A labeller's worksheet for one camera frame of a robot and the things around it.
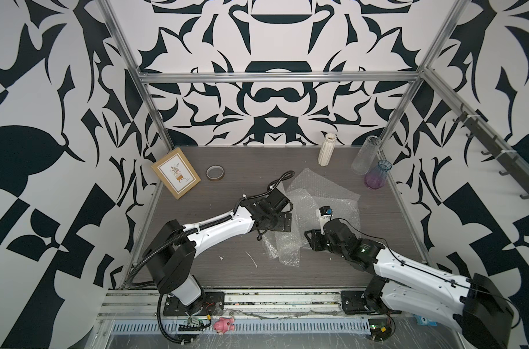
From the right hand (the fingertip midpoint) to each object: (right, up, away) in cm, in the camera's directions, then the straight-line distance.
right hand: (305, 231), depth 82 cm
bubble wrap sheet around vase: (+6, +14, +20) cm, 25 cm away
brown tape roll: (-40, +22, +28) cm, 53 cm away
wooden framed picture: (-55, +21, +16) cm, 61 cm away
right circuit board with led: (+22, -29, -11) cm, 38 cm away
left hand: (-10, +4, +2) cm, 11 cm away
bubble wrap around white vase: (-13, -8, +3) cm, 15 cm away
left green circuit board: (-37, -26, -14) cm, 47 cm away
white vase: (+14, +32, +22) cm, 41 cm away
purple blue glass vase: (+35, +19, +17) cm, 43 cm away
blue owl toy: (+35, -25, -13) cm, 45 cm away
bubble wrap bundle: (-7, -7, +2) cm, 10 cm away
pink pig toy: (-28, -25, -14) cm, 40 cm away
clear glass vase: (+31, +30, +19) cm, 47 cm away
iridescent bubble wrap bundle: (+1, +3, +11) cm, 12 cm away
